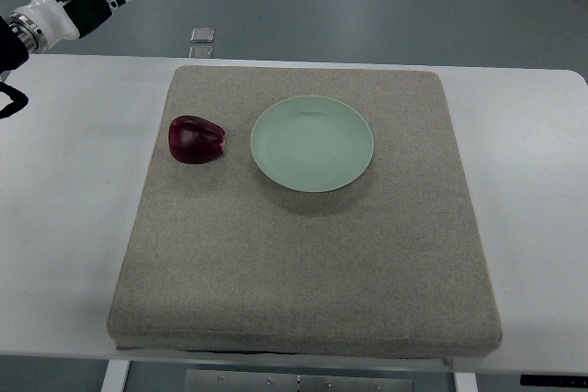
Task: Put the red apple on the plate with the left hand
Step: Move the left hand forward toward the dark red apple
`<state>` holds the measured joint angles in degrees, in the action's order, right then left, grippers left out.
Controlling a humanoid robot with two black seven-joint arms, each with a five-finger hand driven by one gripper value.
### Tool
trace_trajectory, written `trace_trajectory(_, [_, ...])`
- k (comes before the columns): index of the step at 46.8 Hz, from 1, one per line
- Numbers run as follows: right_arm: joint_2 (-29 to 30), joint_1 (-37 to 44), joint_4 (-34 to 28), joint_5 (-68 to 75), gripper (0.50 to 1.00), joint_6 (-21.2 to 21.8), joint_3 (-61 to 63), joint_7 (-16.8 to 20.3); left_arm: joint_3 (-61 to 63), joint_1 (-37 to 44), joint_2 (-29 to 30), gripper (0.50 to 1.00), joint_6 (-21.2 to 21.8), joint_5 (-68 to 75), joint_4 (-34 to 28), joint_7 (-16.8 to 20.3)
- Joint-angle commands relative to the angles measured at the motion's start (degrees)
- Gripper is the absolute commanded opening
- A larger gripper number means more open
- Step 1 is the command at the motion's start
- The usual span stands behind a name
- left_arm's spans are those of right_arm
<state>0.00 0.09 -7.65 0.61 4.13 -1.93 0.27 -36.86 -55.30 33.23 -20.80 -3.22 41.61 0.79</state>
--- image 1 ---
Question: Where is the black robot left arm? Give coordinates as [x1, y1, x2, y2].
[1, 18, 28, 119]

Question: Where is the dark red apple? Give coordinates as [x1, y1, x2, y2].
[168, 116, 225, 164]

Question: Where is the lower metal floor plate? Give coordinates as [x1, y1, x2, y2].
[188, 45, 213, 59]

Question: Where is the metal floor plate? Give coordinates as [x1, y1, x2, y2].
[189, 28, 215, 43]
[188, 45, 213, 59]

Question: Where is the upper metal floor plate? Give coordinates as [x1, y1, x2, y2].
[189, 28, 215, 43]

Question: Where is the white left table leg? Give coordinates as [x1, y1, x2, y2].
[100, 360, 130, 392]

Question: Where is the white table leg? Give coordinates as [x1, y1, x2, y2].
[454, 373, 479, 392]
[100, 360, 130, 392]

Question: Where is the black table control panel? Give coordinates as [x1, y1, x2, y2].
[520, 375, 588, 388]

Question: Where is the white right table leg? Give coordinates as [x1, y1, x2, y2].
[454, 373, 479, 392]

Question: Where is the grey metal table crossbar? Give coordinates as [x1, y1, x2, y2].
[184, 369, 414, 392]

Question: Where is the light green plate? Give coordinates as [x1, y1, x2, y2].
[250, 95, 375, 193]

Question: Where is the beige fabric cushion mat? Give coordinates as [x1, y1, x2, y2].
[107, 66, 502, 359]

